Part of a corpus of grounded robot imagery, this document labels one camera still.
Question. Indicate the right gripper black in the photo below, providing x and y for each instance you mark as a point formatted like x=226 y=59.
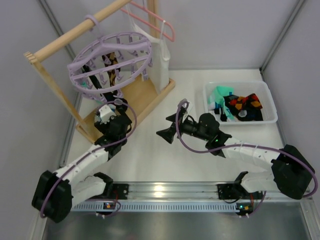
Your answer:
x=176 y=126

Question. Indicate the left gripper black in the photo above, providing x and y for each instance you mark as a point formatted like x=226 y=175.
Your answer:
x=119 y=104

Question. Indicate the mint green sock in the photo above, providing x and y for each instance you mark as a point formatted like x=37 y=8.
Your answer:
x=217 y=97
x=94 y=90

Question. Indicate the purple round clip hanger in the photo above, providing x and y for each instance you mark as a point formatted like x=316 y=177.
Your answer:
x=129 y=51

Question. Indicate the black sock with grey patches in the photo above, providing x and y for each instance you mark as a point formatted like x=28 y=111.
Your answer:
x=244 y=115

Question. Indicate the black red yellow argyle sock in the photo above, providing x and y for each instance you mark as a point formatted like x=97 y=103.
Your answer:
x=241 y=102

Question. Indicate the black blue sock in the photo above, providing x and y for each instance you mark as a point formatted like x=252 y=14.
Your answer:
x=108 y=96

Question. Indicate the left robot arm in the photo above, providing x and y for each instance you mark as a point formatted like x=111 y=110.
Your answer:
x=59 y=191

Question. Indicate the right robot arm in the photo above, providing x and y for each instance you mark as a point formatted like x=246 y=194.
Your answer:
x=284 y=170

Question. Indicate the white garment on hanger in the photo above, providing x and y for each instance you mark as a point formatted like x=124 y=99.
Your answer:
x=159 y=72

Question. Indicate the pink clothes hanger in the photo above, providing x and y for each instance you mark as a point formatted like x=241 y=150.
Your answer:
x=151 y=9

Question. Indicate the wooden clothes rack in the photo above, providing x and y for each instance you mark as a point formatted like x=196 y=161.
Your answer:
x=140 y=94

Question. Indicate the white plastic basket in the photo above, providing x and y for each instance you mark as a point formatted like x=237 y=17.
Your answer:
x=242 y=88

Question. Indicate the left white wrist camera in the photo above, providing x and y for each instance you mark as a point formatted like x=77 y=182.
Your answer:
x=103 y=114

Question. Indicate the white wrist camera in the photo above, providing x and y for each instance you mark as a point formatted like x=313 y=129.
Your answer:
x=103 y=114
x=185 y=107

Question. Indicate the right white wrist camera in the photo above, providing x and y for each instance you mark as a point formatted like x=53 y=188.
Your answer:
x=185 y=107

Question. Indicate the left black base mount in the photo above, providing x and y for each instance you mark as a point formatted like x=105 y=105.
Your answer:
x=119 y=191

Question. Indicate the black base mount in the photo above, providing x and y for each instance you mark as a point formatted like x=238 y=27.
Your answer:
x=226 y=191
x=119 y=191

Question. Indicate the aluminium mounting rail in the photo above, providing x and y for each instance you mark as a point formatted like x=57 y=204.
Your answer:
x=190 y=190

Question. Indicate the grey slotted cable duct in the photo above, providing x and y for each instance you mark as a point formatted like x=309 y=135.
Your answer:
x=157 y=206

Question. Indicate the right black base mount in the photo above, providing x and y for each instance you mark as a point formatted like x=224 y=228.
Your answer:
x=226 y=191

